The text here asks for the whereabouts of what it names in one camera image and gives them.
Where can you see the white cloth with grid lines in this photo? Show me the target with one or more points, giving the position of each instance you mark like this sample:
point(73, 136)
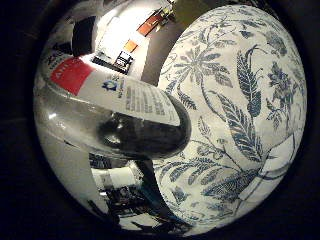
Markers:
point(276, 166)

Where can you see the orange wall panel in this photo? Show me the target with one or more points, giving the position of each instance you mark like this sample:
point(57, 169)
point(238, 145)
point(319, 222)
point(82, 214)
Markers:
point(149, 26)
point(130, 46)

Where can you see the blue floral white tablecloth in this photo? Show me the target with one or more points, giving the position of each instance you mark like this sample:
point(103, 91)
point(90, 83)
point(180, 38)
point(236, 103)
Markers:
point(233, 110)

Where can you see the clear spray bottle red label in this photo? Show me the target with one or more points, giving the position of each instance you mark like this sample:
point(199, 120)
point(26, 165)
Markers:
point(113, 113)

